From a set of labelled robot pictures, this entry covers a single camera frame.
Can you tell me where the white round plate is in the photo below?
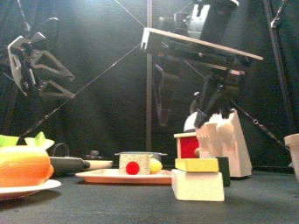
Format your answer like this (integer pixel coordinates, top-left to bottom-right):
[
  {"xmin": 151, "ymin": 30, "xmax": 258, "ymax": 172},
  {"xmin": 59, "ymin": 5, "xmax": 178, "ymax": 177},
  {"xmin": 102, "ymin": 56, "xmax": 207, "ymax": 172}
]
[{"xmin": 0, "ymin": 178, "xmax": 63, "ymax": 202}]

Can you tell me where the dark toy pot lid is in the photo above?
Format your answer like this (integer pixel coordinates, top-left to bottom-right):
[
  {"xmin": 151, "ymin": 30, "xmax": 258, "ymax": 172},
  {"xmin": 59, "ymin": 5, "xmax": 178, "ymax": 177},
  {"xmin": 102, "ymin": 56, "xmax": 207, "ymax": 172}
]
[{"xmin": 82, "ymin": 150, "xmax": 108, "ymax": 161}]

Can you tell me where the yellow sushi piece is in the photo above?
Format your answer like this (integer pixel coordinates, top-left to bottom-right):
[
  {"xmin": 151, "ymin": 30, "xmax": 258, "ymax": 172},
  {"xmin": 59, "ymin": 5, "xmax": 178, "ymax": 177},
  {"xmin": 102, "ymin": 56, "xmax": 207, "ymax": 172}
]
[{"xmin": 148, "ymin": 157, "xmax": 164, "ymax": 175}]

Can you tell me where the black toy frying pan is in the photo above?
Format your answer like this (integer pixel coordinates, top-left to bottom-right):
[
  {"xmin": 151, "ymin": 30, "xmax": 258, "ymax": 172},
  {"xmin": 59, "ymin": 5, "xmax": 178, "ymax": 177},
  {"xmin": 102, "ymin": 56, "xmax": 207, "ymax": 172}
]
[{"xmin": 48, "ymin": 142, "xmax": 115, "ymax": 177}]

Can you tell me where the yellow wooden block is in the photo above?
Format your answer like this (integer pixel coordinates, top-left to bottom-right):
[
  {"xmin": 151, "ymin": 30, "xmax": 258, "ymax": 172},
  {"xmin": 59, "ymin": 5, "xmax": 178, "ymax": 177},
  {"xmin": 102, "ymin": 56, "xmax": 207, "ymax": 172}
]
[{"xmin": 174, "ymin": 157, "xmax": 221, "ymax": 173}]

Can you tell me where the white wooden block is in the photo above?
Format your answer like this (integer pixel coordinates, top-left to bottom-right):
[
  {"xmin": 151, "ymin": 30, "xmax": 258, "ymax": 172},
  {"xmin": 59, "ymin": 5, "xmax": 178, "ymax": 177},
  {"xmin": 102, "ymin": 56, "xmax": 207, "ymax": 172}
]
[{"xmin": 171, "ymin": 168, "xmax": 227, "ymax": 202}]

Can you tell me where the white black round toy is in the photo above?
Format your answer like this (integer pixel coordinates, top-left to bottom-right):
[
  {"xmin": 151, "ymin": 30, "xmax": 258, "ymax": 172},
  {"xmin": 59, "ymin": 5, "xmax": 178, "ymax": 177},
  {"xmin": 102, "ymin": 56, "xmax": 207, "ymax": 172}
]
[{"xmin": 182, "ymin": 111, "xmax": 200, "ymax": 133}]

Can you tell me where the orange toy fruit green leaf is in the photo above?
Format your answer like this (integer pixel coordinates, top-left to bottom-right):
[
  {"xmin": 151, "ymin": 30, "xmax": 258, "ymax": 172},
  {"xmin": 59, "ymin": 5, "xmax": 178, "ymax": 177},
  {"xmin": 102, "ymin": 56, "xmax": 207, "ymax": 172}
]
[{"xmin": 0, "ymin": 134, "xmax": 56, "ymax": 188}]

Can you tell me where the dark green wooden block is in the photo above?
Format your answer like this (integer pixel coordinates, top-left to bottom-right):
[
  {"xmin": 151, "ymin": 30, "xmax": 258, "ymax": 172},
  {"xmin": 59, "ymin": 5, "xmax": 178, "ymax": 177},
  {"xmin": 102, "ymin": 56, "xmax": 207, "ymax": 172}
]
[{"xmin": 216, "ymin": 156, "xmax": 233, "ymax": 187}]

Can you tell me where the slanted dark frame pole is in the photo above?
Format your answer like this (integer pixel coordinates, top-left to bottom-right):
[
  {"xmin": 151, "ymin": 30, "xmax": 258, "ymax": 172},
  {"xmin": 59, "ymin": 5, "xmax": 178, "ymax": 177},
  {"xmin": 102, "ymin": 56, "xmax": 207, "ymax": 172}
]
[{"xmin": 263, "ymin": 0, "xmax": 295, "ymax": 134}]

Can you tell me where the white sushi piece red centre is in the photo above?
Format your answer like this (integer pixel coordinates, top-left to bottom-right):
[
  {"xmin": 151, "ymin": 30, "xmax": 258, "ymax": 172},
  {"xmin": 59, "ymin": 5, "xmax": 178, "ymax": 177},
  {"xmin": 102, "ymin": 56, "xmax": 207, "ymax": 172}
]
[{"xmin": 118, "ymin": 153, "xmax": 154, "ymax": 176}]

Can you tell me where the red white wooden box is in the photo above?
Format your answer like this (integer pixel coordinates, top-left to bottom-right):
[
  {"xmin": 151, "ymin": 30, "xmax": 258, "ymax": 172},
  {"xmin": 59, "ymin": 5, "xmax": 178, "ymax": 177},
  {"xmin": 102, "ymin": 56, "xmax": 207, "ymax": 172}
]
[{"xmin": 172, "ymin": 131, "xmax": 202, "ymax": 160}]

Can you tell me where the vertical metal frame pole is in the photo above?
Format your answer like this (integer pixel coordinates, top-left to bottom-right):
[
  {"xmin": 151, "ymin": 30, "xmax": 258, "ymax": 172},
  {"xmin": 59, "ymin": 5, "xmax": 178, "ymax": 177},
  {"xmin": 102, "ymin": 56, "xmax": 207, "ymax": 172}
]
[{"xmin": 144, "ymin": 0, "xmax": 155, "ymax": 153}]

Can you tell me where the white green leaf toy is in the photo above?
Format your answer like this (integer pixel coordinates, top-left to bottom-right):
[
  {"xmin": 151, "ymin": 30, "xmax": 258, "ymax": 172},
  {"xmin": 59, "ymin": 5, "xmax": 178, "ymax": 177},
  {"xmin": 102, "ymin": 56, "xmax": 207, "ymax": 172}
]
[{"xmin": 23, "ymin": 131, "xmax": 56, "ymax": 151}]

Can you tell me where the diagonal wire with turnbuckle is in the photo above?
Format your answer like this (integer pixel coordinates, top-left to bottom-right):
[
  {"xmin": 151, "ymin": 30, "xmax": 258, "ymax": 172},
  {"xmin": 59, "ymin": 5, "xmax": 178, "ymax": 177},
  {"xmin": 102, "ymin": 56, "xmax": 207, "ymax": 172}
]
[{"xmin": 182, "ymin": 59, "xmax": 291, "ymax": 151}]

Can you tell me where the beige cup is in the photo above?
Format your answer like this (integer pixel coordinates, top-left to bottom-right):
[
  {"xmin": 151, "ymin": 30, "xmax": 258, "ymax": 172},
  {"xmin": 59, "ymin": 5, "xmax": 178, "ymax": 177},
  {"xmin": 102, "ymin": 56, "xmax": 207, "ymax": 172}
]
[{"xmin": 283, "ymin": 133, "xmax": 299, "ymax": 182}]

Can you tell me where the thin diagonal wire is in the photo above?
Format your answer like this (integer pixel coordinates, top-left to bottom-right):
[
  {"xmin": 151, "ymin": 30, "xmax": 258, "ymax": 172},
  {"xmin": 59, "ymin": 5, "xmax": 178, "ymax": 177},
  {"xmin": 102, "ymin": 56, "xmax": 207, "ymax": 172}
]
[{"xmin": 16, "ymin": 43, "xmax": 143, "ymax": 139}]

